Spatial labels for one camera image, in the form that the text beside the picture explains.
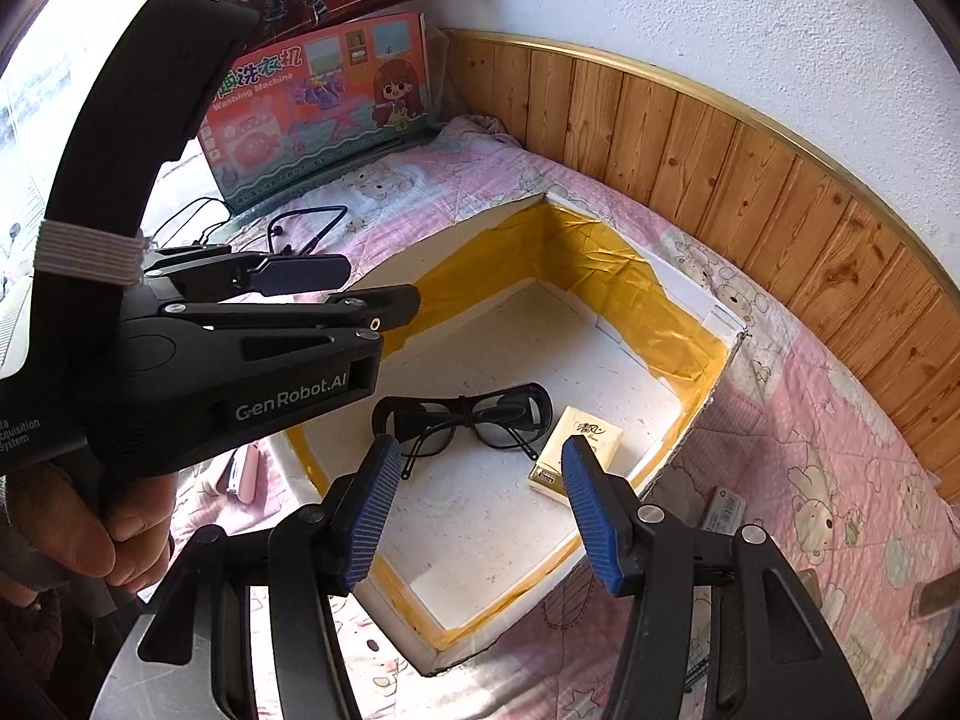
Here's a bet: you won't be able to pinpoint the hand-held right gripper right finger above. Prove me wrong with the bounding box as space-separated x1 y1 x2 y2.
561 435 875 720

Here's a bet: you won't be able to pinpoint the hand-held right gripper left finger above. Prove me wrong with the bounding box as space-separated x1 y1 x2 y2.
135 433 406 720

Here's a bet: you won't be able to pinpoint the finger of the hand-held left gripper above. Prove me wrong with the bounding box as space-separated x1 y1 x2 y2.
142 246 352 299
161 283 422 352

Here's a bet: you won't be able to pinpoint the grey staples box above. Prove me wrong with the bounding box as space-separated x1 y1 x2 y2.
697 486 748 533

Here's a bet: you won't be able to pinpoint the cardboard box with yellow tape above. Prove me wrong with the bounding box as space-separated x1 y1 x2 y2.
274 191 753 677

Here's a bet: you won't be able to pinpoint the person's left hand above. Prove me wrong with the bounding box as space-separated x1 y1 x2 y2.
0 459 178 593

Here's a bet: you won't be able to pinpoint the yellow tissue packet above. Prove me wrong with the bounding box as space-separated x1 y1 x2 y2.
527 405 626 500

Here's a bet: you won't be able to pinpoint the pink case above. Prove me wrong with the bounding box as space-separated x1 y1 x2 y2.
217 444 263 500

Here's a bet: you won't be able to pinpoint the black glasses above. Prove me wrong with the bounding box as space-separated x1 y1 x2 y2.
373 384 552 481

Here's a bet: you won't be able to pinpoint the pink toy washing machine box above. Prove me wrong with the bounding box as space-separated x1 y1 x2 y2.
199 11 443 215

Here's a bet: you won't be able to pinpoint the pink bear printed blanket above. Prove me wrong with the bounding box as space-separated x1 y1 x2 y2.
142 114 942 720

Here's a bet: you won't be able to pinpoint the gold metal tin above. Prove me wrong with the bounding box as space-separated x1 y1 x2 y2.
919 581 960 620

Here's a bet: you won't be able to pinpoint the black cable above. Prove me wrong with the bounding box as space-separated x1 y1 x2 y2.
144 197 350 260

